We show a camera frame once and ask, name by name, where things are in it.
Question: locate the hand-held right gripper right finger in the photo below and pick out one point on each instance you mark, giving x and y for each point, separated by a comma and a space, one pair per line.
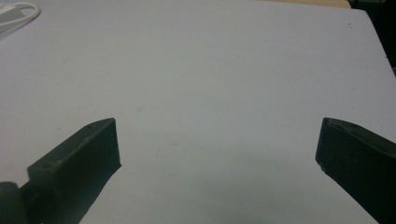
361, 161

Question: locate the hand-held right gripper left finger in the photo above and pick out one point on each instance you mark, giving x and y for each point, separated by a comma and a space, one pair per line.
77, 168

